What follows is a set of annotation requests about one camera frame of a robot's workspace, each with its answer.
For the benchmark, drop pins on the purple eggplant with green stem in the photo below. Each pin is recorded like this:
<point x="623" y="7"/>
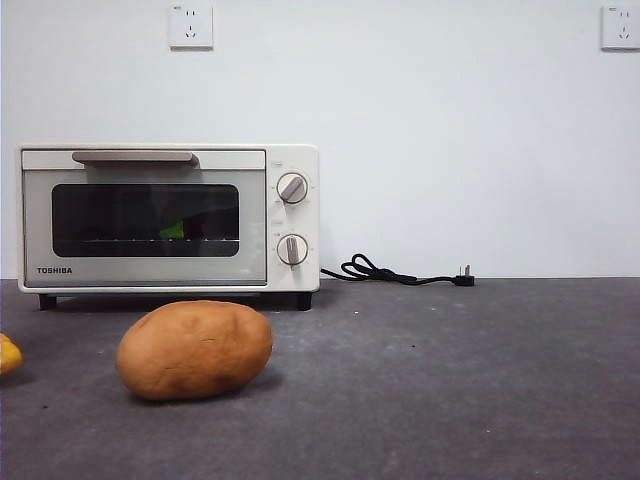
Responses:
<point x="172" y="230"/>

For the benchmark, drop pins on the brown potato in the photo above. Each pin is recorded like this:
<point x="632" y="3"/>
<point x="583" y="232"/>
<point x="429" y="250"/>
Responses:
<point x="192" y="350"/>

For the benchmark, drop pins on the yellow fruit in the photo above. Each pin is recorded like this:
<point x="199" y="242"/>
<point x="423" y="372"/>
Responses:
<point x="7" y="355"/>

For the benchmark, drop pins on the white wall socket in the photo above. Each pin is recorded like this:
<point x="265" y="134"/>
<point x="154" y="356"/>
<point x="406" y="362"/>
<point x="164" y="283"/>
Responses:
<point x="621" y="27"/>
<point x="191" y="26"/>

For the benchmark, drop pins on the beige oven knob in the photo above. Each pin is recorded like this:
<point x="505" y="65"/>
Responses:
<point x="292" y="188"/>
<point x="292" y="249"/>

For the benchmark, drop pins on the white toaster oven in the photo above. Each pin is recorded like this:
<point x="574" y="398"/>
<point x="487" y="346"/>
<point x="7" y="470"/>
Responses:
<point x="294" y="220"/>

